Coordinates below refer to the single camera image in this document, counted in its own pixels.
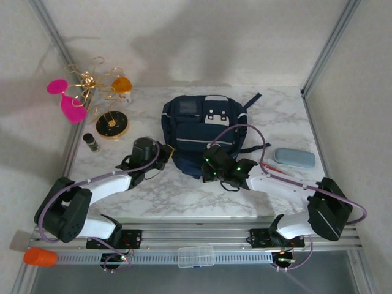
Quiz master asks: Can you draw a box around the red stationery packet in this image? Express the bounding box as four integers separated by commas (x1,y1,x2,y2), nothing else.
260,159,295,177

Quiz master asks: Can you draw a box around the gold wire glass rack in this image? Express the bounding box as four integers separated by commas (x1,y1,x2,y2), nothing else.
64,56,131,141

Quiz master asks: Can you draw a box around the pink goblet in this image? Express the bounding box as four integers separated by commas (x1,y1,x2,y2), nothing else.
46,78,89,124

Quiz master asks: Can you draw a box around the small dark bottle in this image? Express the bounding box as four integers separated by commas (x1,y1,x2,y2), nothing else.
82,132,101,153

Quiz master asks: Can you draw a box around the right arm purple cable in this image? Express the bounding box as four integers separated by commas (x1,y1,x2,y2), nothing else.
209,123,368,273

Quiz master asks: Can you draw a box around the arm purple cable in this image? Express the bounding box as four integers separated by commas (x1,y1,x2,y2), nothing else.
38,140,162,273
209,123,368,273

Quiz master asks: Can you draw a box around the grey-blue pencil case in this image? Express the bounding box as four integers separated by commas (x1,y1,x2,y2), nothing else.
274,148,316,169

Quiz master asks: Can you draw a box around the orange plastic cup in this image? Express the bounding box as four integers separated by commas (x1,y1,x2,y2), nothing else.
23,247,58,268

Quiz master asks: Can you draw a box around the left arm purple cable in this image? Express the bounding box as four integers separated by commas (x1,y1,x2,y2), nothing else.
38,140,162,273

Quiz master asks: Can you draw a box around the grey slotted cable duct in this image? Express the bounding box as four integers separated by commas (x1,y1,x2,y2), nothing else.
56,251,275,265

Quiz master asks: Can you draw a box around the navy blue backpack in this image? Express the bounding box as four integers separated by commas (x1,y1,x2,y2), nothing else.
160,92,272,181

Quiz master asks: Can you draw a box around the orange goblet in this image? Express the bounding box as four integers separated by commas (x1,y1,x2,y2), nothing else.
110,76,134,104

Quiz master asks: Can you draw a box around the clear plastic organizer box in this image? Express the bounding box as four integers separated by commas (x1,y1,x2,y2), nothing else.
177,245,215,270

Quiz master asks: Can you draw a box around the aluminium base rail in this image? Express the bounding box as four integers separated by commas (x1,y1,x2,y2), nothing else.
27,222,364,251

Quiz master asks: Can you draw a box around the aluminium frame post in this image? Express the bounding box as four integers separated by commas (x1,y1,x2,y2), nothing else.
29,0,92,113
300,0,362,97

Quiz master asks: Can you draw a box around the circuit board with LED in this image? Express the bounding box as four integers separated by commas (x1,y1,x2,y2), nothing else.
274,249,296,270
100,252,131,272

